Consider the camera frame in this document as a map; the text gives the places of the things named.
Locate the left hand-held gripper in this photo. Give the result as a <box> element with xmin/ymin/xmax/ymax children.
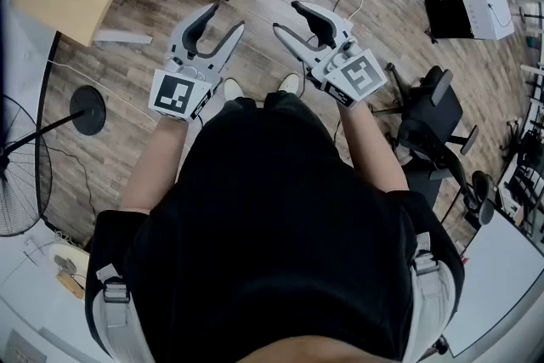
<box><xmin>148</xmin><ymin>2</ymin><xmax>247</xmax><ymax>124</ymax></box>

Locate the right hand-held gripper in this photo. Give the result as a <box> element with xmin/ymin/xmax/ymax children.
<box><xmin>272</xmin><ymin>0</ymin><xmax>388</xmax><ymax>111</ymax></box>

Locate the person's right forearm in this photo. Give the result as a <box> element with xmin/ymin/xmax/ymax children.
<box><xmin>337</xmin><ymin>99</ymin><xmax>410</xmax><ymax>195</ymax></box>

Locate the person's left forearm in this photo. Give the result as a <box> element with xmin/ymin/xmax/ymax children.
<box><xmin>121</xmin><ymin>114</ymin><xmax>203</xmax><ymax>214</ymax></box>

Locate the black office chair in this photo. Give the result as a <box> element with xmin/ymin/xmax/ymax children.
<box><xmin>461</xmin><ymin>169</ymin><xmax>497</xmax><ymax>226</ymax></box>
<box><xmin>384</xmin><ymin>62</ymin><xmax>480</xmax><ymax>188</ymax></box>

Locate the person's left white shoe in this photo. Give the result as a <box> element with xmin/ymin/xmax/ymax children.
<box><xmin>223</xmin><ymin>77</ymin><xmax>245</xmax><ymax>101</ymax></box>

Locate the black standing fan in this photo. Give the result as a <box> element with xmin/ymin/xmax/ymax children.
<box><xmin>0</xmin><ymin>84</ymin><xmax>107</xmax><ymax>238</ymax></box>

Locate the person's black clothed body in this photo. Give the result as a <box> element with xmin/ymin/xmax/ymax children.
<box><xmin>84</xmin><ymin>91</ymin><xmax>464</xmax><ymax>363</ymax></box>

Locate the white box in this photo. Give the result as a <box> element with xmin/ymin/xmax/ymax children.
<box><xmin>462</xmin><ymin>0</ymin><xmax>516</xmax><ymax>42</ymax></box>

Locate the white desk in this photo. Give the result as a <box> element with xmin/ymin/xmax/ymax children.
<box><xmin>445</xmin><ymin>206</ymin><xmax>544</xmax><ymax>359</ymax></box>

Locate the grey harness strap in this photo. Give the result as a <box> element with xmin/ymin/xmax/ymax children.
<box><xmin>401</xmin><ymin>231</ymin><xmax>458</xmax><ymax>363</ymax></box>
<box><xmin>95</xmin><ymin>263</ymin><xmax>156</xmax><ymax>363</ymax></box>

